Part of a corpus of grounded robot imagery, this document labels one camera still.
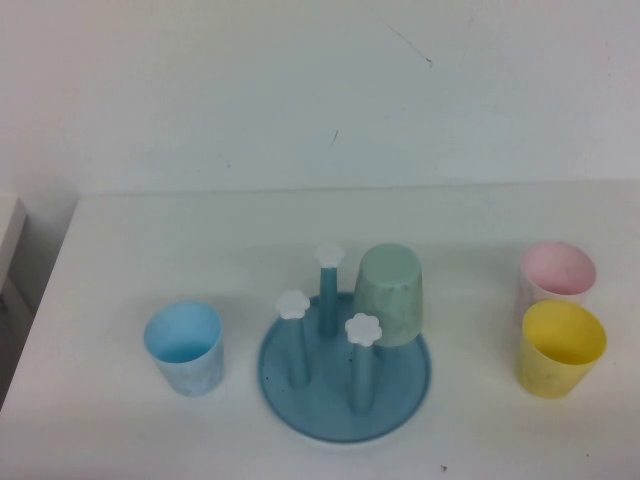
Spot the light blue plastic cup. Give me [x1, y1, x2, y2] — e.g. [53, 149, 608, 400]
[143, 299, 225, 400]

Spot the green plastic cup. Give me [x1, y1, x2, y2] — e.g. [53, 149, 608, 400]
[352, 242, 426, 350]

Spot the blue cup stand with pegs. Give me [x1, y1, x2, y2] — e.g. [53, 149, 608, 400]
[257, 243, 434, 445]

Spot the pink plastic cup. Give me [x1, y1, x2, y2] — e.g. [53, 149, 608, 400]
[514, 241, 599, 326]

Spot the yellow plastic cup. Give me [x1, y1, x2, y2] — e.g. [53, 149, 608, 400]
[517, 299, 609, 400]

